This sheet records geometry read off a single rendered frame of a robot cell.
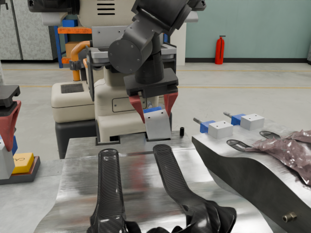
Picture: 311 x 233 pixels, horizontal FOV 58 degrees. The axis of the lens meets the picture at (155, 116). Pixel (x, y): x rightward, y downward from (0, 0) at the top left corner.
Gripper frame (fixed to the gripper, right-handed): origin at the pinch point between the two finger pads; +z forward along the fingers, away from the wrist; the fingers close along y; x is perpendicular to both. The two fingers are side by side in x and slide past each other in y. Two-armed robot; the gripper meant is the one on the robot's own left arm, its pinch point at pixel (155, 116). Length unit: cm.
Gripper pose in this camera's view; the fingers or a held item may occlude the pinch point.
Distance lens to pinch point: 60.1
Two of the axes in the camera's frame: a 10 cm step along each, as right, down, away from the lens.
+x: -1.9, -5.0, 8.5
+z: 1.2, 8.4, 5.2
